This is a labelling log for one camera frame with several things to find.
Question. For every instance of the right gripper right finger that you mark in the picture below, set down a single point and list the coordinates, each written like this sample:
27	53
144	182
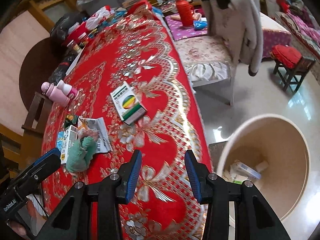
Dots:
254	217

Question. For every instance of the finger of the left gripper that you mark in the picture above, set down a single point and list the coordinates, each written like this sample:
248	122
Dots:
43	167

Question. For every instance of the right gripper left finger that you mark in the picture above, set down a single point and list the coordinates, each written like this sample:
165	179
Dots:
72	217

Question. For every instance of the white blue tablet box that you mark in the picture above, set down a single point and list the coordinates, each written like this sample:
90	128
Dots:
65	140

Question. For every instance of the dark green snack packet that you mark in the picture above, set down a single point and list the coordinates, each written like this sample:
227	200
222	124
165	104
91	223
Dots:
70	119

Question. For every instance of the orange white paper package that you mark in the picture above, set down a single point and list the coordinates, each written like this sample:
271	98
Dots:
95	128

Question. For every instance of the white rainbow medicine box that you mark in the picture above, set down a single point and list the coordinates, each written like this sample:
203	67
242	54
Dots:
127	104

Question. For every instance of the beige trash bin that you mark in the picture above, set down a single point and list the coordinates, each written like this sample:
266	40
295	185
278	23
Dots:
276	148

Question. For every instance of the person's hand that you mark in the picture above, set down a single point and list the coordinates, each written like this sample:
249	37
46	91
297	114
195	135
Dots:
18	228

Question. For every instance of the green pink cloth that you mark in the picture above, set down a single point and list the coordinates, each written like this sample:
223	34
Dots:
81	154

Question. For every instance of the dark wooden chair at table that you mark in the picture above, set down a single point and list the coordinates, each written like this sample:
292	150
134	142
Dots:
34	127

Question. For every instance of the pink water bottle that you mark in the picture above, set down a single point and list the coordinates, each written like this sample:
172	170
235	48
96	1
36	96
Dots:
54	94

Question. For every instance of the white pink-label bottle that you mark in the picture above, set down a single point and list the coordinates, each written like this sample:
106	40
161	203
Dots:
68	90

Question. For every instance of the red embroidered tablecloth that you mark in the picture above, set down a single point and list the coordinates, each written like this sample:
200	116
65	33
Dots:
132	77

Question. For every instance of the black plastic bag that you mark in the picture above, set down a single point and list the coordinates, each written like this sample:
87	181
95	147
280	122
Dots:
60	30

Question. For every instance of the small wooden stool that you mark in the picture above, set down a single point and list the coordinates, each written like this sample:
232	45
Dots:
292	78

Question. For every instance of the white red plastic bag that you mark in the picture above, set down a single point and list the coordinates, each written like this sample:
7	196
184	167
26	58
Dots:
98	17

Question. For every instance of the red stool cushion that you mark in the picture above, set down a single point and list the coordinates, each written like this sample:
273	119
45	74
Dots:
287	55

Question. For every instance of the white cushioned chair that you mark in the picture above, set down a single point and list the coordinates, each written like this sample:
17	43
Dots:
207	60

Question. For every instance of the blue plastic bag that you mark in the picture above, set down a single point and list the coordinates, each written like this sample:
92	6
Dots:
200	25

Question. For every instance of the red thermos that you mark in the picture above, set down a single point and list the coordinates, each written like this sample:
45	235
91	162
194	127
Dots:
186	12

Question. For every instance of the white jacket on chair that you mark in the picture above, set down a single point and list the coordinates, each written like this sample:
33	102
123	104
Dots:
238	23

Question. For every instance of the floral sofa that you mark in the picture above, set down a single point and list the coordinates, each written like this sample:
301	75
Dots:
299	21

